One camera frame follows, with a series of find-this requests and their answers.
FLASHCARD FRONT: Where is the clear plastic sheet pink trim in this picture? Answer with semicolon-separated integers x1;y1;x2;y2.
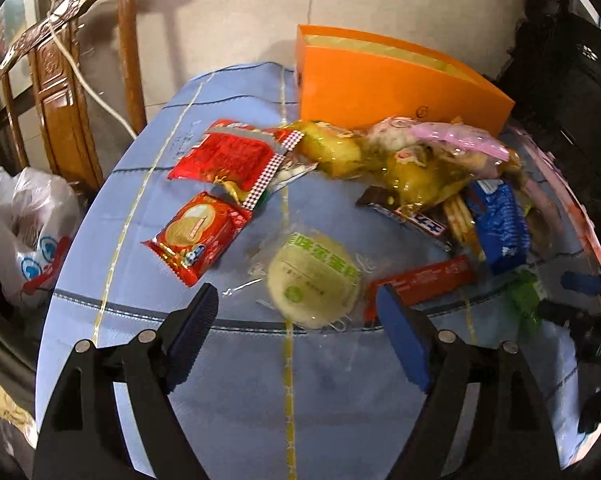
500;125;601;276

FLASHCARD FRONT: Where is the red-brown snack bar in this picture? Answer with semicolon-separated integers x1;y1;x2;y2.
364;255;478;323

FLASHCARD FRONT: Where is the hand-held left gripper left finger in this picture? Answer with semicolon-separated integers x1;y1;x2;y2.
33;282;218;480

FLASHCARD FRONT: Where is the carved wooden chair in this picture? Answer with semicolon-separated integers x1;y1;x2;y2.
0;0;164;196

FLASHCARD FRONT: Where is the clear packet with pink top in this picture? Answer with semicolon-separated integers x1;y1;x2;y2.
410;117;511;181

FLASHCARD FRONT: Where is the yellow bread packet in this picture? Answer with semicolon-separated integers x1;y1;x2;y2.
280;119;376;178

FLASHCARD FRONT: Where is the orange cardboard box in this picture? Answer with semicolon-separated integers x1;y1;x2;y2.
295;24;516;136

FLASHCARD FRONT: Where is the dark wooden furniture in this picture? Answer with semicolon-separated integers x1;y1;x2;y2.
495;0;601;281

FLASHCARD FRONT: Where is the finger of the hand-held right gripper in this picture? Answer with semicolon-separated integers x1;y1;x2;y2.
561;270;601;298
537;300;601;363

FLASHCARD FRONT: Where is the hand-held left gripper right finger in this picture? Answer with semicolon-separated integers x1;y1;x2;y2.
375;284;563;480

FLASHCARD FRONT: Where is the yellow-green pickle packet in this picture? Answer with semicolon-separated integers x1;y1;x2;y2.
365;145;473;211

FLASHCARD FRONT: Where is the blue cookie packet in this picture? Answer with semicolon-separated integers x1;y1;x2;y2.
463;179;531;276

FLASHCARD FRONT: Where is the white power cable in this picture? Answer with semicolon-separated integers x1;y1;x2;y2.
45;0;138;140

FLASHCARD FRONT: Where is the red packet with checkered edge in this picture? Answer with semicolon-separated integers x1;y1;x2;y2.
168;119;306;211

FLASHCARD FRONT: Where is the light blue tablecloth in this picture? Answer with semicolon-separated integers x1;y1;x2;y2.
33;62;601;480

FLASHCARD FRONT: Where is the round cake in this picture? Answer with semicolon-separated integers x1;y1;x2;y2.
225;227;381;333

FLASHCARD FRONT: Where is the breadstick packet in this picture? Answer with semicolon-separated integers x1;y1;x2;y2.
440;192;486;261

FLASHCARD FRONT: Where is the red biscuit packet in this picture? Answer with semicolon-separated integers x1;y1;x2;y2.
141;191;254;288

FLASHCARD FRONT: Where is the small white candy packet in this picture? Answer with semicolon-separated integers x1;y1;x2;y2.
268;152;318;193

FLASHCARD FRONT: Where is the dark brown chocolate bar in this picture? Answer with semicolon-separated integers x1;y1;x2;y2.
356;186;453;253

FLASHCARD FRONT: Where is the white plastic bag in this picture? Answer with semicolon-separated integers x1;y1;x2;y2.
0;166;84;308

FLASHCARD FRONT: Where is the framed wall picture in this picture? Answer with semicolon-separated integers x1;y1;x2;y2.
0;0;41;96

